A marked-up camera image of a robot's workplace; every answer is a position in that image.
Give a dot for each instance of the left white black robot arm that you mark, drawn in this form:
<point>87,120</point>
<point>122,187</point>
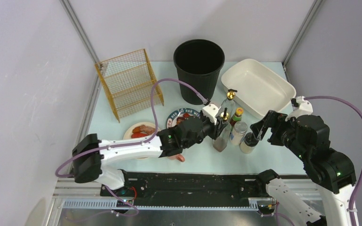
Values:
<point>93,157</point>

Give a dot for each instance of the pink ceramic mug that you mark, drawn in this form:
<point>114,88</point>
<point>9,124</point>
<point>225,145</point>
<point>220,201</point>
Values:
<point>178,157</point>

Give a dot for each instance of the white rectangular basin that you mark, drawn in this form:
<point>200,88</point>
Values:
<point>260,86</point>

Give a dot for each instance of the black lid spice jar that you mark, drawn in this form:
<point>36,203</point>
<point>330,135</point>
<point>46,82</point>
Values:
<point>247,145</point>

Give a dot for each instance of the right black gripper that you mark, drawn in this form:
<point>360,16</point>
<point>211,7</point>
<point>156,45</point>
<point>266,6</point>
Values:
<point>276,125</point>

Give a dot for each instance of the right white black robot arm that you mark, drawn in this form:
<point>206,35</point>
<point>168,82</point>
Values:
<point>307,137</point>

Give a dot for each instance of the red sausage on cream plate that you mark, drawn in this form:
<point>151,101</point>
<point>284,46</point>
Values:
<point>138,135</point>

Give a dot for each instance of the yellow cap sauce bottle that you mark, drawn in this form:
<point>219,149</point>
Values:
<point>236,117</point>

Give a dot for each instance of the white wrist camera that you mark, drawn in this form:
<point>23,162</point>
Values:
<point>301,107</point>
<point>210,111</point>

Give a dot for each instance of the glass oil bottle gold spout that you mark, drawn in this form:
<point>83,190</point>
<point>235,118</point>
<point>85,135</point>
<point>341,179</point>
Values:
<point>228,103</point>

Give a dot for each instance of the silver lid spice jar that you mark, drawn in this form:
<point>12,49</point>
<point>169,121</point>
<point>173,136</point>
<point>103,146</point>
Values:
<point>238,132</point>

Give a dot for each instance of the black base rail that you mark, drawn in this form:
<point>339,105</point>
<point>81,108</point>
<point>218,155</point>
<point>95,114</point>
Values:
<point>173,190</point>

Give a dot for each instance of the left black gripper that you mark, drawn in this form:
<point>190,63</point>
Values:
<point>216,128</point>

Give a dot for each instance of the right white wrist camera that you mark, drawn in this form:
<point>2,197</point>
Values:
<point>301,107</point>

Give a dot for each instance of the black plastic trash bin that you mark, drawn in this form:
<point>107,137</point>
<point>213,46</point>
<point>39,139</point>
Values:
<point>198,63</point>

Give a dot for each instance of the cream round plate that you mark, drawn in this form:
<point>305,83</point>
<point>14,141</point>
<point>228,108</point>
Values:
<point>142,142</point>

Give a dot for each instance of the orange sausage on patterned plate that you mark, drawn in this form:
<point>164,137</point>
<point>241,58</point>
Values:
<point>179,120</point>

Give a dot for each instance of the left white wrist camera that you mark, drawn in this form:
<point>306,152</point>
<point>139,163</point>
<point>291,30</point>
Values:
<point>210,111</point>

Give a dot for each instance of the yellow wire mesh rack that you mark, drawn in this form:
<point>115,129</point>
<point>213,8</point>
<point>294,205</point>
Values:
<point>127,81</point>

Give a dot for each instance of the brown meat piece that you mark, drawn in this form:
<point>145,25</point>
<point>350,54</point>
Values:
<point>144,128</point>

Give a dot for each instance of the patterned rim white plate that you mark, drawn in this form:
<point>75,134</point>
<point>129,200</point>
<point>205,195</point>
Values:
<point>171,119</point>

